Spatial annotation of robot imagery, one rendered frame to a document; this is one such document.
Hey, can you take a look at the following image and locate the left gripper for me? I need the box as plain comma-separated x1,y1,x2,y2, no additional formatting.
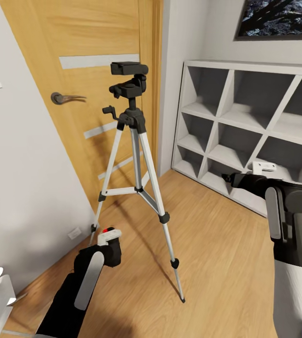
101,242,121,263

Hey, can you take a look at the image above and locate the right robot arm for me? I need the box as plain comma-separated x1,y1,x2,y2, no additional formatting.
222,161,302,338

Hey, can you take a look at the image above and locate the digital camera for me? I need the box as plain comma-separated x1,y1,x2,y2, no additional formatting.
103,227,121,267

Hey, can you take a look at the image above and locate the camera tripod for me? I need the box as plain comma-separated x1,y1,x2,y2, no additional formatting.
91,61,186,303

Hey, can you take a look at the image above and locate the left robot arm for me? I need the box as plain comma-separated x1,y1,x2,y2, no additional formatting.
34,229,121,338

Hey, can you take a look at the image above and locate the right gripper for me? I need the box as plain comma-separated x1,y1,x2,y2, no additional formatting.
222,173,267,194

